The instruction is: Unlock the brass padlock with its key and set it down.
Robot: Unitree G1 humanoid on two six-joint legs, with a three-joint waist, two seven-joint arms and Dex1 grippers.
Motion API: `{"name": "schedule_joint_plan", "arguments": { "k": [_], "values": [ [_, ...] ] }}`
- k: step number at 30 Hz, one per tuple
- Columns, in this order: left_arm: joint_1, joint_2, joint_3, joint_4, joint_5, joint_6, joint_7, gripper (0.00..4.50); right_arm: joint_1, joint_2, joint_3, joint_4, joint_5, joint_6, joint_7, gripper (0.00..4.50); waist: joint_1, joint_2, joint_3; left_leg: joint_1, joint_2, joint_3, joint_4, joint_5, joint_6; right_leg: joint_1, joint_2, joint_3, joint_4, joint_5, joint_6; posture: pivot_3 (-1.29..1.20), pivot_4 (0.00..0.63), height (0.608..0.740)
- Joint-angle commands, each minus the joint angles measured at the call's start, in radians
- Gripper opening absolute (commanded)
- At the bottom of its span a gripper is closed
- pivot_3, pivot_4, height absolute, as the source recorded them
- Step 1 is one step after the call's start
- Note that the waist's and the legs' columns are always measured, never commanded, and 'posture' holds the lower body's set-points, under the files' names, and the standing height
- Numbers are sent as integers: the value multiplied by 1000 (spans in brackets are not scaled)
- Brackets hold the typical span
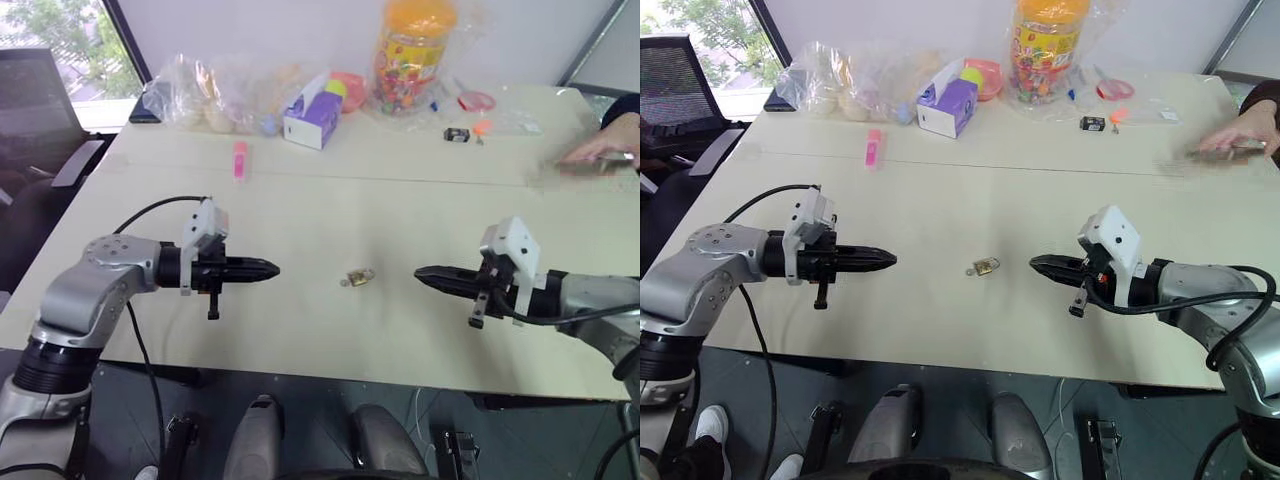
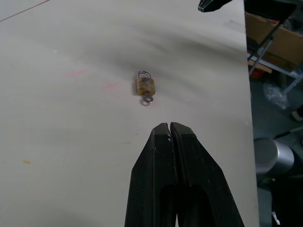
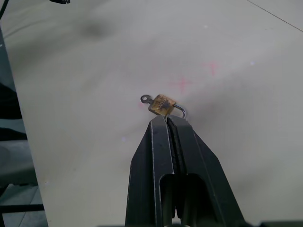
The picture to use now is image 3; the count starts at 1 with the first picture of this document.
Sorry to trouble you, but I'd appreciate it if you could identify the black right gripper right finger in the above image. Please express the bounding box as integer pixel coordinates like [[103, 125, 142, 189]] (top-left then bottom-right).
[[167, 114, 246, 227]]

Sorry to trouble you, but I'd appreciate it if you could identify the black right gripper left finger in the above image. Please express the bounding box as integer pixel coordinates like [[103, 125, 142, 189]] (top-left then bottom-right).
[[125, 114, 176, 227]]

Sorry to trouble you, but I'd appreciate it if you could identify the small brass padlock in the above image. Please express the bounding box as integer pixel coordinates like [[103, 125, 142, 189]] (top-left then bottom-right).
[[148, 93, 188, 119]]

